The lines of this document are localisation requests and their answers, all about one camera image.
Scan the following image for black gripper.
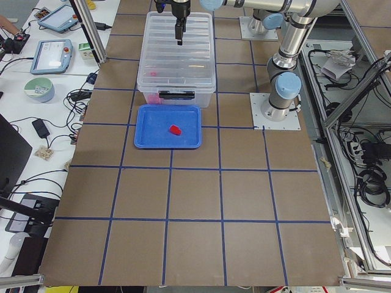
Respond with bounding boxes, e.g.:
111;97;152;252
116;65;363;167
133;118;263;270
171;0;191;46

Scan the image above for clear plastic box lid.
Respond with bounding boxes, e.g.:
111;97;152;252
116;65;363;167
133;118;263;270
137;11;216;92

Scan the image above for clear plastic storage box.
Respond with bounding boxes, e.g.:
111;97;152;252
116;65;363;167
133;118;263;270
136;11;217;109

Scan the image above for red block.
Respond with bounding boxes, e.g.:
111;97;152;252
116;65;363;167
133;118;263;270
169;125;182;136

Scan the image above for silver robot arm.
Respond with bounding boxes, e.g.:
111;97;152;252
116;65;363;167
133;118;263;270
200;0;340;122

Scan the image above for red blocks inside box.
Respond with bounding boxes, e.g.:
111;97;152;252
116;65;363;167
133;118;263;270
147;71;163;104

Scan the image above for green white carton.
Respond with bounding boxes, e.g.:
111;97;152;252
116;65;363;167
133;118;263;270
78;43;94;60

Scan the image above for blue plastic tray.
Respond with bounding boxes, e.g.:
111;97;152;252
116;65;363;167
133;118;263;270
134;104;202;150

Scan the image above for blue teach pendant far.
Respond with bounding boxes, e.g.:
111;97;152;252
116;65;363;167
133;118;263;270
38;5;78;33

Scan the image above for blue teach pendant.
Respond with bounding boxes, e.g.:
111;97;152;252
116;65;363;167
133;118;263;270
30;39;73;75
38;5;78;33

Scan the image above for blue teach pendant near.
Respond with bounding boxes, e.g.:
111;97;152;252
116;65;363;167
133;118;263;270
30;39;73;75

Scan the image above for black power adapter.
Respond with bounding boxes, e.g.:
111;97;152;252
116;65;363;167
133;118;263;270
32;118;50;139

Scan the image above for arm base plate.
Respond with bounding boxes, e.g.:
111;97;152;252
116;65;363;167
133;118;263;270
250;93;301;131
239;16;278;42

